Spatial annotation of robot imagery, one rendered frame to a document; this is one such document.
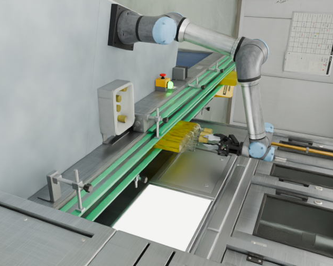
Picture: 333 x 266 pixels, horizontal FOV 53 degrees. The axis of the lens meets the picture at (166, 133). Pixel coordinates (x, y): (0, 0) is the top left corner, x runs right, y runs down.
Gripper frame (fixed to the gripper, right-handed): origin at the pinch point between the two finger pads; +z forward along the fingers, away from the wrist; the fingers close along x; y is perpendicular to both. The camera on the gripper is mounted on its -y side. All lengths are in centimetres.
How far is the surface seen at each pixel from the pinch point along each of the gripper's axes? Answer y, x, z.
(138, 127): 17.4, -8.3, 31.5
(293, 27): -580, 5, 0
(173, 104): -8.7, -13.6, 22.7
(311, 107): -582, 168, -64
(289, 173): -13.9, 17.2, -44.5
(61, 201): 81, -5, 29
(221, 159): -5.3, 12.5, -8.3
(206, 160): -0.4, 12.8, -1.0
